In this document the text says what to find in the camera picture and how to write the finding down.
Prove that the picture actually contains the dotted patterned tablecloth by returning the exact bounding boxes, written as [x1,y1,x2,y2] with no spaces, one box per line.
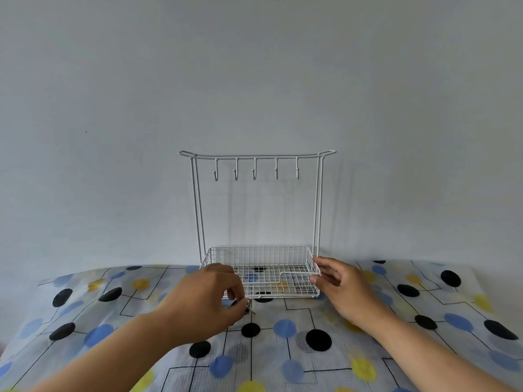
[0,260,523,392]

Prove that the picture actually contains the white wire rack with hooks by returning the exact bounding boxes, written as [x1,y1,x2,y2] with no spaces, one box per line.
[178,149,336,299]

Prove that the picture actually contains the person's right forearm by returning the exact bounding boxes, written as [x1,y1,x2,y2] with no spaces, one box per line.
[347,309,516,392]

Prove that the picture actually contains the person's left forearm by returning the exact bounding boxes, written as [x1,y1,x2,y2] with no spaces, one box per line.
[22,311,193,392]

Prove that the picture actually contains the person's right hand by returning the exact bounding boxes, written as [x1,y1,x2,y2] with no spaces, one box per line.
[309,256,390,329]

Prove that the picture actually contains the person's left hand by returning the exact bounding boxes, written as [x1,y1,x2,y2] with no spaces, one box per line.
[157,263,248,346]

